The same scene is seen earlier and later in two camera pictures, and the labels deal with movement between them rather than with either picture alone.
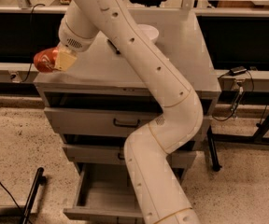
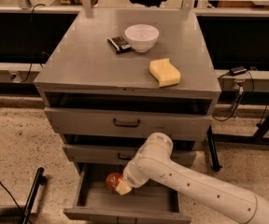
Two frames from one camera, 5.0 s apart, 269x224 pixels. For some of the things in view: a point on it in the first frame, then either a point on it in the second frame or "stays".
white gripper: (73, 40) to (133, 176)
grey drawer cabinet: (96, 103) stays
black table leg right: (214, 156) stays
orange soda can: (46, 61) to (112, 180)
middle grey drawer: (115, 154) stays
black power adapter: (238, 70) stays
